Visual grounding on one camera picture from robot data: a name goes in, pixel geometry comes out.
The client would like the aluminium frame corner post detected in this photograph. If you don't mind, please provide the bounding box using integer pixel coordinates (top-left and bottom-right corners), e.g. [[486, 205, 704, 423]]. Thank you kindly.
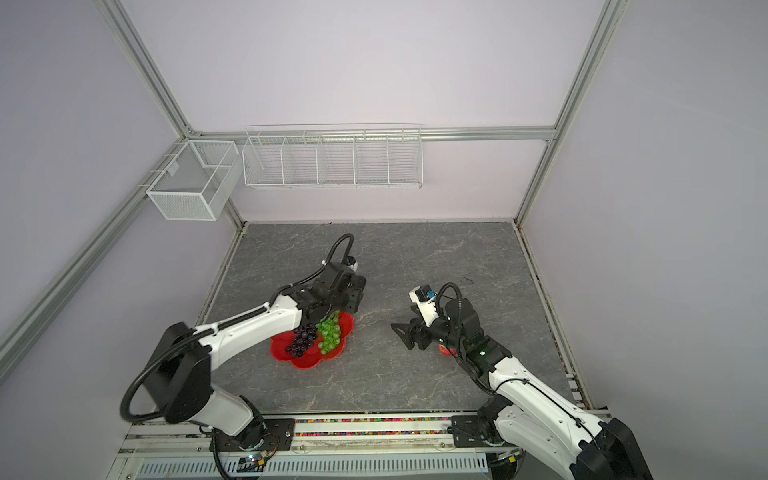
[[515, 0, 629, 229]]

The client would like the red flower-shaped fruit bowl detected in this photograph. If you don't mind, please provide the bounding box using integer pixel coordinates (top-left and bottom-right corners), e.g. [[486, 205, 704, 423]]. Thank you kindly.
[[270, 311, 354, 370]]

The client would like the long white wire basket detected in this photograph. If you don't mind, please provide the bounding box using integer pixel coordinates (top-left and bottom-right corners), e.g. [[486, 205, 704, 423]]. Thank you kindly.
[[241, 123, 424, 189]]

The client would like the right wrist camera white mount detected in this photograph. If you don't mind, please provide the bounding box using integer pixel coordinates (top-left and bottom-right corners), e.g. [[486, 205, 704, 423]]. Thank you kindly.
[[409, 285, 439, 327]]

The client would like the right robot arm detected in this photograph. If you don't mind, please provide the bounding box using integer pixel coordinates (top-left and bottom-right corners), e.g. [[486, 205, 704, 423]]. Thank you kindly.
[[392, 290, 652, 479]]

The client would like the small white mesh basket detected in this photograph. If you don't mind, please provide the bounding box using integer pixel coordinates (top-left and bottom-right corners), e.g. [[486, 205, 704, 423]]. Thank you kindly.
[[147, 140, 242, 221]]

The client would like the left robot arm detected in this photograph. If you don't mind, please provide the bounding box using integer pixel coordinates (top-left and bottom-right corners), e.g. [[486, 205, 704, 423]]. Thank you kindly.
[[120, 261, 366, 448]]

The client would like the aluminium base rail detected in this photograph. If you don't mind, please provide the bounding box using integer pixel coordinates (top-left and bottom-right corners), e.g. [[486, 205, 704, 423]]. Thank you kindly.
[[108, 411, 533, 479]]

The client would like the red fake fruit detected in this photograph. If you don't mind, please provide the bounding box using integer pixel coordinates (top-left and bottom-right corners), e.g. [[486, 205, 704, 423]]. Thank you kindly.
[[438, 344, 455, 357]]

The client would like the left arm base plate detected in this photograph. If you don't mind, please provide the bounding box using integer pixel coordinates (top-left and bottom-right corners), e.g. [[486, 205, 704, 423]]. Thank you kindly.
[[209, 417, 296, 453]]

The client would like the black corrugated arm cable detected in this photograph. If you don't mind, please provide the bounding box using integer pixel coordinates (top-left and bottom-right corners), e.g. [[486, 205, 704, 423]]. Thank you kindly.
[[266, 233, 356, 307], [433, 281, 466, 337]]

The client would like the purple fake grape bunch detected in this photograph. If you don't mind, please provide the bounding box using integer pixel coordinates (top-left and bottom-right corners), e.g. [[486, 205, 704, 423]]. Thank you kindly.
[[285, 325, 318, 358]]

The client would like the green fake grape bunch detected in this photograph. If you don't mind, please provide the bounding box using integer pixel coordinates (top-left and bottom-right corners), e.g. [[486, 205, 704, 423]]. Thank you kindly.
[[317, 311, 341, 355]]

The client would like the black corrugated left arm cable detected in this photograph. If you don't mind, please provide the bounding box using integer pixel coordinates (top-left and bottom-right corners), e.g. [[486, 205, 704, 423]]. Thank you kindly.
[[266, 233, 356, 307]]

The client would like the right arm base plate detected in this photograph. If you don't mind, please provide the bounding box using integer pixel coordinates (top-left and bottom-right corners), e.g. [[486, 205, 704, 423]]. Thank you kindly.
[[448, 414, 503, 448]]

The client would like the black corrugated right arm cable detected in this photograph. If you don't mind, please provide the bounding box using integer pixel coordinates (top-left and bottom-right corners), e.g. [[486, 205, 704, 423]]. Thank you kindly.
[[433, 281, 466, 337]]

